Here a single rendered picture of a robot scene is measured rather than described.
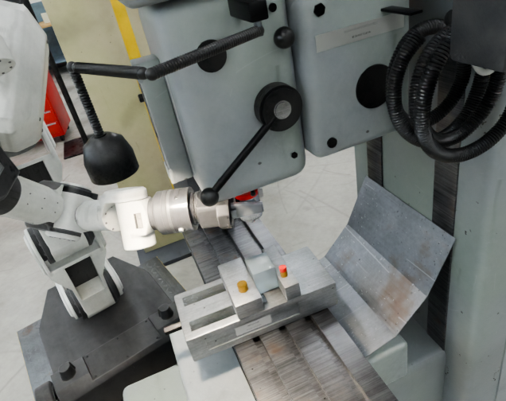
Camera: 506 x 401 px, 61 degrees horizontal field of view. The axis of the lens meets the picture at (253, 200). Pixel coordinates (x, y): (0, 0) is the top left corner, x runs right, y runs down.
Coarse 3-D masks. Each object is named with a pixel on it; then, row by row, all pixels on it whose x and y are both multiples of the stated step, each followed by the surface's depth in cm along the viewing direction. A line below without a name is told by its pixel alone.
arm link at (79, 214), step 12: (72, 192) 100; (84, 192) 102; (72, 204) 100; (84, 204) 98; (96, 204) 95; (60, 216) 99; (72, 216) 100; (84, 216) 96; (96, 216) 92; (60, 228) 100; (72, 228) 100; (84, 228) 99; (96, 228) 96
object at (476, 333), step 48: (432, 0) 72; (432, 96) 80; (384, 144) 101; (432, 192) 90; (480, 192) 77; (480, 240) 82; (432, 288) 103; (480, 288) 88; (432, 336) 110; (480, 336) 95; (480, 384) 106
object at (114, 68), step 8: (72, 64) 54; (80, 64) 53; (88, 64) 52; (96, 64) 51; (104, 64) 50; (112, 64) 49; (80, 72) 54; (88, 72) 53; (96, 72) 51; (104, 72) 50; (112, 72) 49; (120, 72) 48; (128, 72) 47; (136, 72) 46; (144, 72) 46
